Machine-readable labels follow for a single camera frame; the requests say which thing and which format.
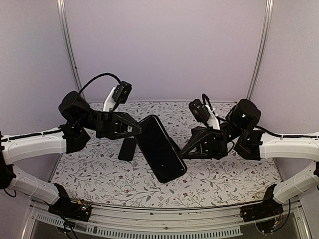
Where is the front aluminium rail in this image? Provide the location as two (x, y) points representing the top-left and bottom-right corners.
(27, 196), (302, 237)

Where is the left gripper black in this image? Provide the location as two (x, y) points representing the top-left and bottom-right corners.
(79, 109), (145, 139)

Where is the floral patterned table mat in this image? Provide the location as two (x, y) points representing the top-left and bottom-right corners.
(49, 101), (284, 209)

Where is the aluminium frame post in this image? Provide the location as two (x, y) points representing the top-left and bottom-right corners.
(246, 0), (274, 100)
(56, 0), (82, 91)

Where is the right camera cable black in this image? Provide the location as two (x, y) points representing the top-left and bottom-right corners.
(202, 93), (218, 117)

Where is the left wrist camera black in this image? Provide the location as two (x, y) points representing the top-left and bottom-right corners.
(112, 81), (132, 104)

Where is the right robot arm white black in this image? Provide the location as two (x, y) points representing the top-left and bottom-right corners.
(181, 94), (319, 217)

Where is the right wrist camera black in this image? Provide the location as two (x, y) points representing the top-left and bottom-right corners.
(188, 99), (210, 124)

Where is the right aluminium frame post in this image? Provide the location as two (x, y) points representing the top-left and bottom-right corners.
(246, 0), (274, 100)

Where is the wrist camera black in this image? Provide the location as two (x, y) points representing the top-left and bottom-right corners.
(112, 81), (132, 104)
(188, 99), (210, 124)

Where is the left camera cable black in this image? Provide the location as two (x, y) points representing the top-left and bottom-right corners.
(78, 72), (122, 94)

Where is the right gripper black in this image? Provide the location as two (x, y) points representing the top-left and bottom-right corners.
(179, 119), (243, 160)

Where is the small black phone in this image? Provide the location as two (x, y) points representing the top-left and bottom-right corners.
(135, 115), (187, 184)

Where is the camera cable black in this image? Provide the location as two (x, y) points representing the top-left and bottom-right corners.
(78, 72), (122, 94)
(202, 93), (218, 117)

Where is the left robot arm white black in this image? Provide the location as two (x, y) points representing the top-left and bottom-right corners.
(0, 91), (142, 216)

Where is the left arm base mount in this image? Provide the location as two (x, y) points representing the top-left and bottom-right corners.
(48, 183), (92, 222)

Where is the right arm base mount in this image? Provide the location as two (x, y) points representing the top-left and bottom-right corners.
(239, 184), (284, 222)

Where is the left aluminium frame post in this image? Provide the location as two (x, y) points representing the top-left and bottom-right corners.
(56, 0), (82, 91)

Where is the large black phone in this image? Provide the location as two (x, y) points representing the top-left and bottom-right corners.
(118, 137), (137, 162)

